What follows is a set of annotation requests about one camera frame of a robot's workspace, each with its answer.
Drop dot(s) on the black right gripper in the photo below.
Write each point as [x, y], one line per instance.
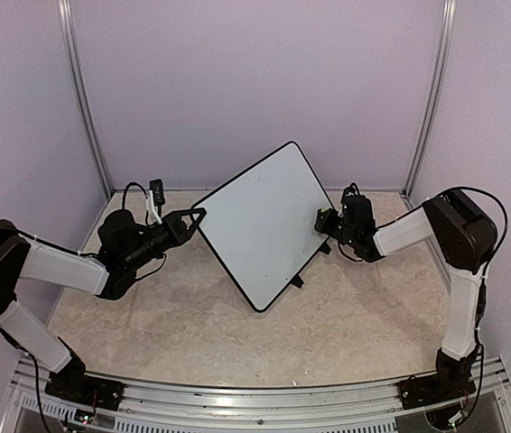
[323, 225]

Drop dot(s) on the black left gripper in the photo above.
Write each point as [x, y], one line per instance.
[179, 231]

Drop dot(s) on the black framed whiteboard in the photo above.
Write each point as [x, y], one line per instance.
[260, 224]

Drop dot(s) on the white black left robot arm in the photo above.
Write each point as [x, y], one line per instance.
[125, 248]

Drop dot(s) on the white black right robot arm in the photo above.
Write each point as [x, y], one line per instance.
[467, 239]

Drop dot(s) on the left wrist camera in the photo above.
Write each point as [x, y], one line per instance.
[155, 200]

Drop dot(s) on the front aluminium rail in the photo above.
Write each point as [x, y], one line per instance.
[148, 406]

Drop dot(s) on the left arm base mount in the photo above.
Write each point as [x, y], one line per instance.
[95, 392]

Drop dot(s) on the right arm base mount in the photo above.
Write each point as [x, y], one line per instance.
[416, 392]

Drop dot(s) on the left aluminium frame post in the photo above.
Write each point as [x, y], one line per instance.
[71, 48]

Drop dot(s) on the aluminium frame post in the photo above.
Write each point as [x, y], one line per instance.
[71, 48]
[441, 59]

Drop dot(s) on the right aluminium frame post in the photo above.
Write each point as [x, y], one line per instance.
[441, 59]

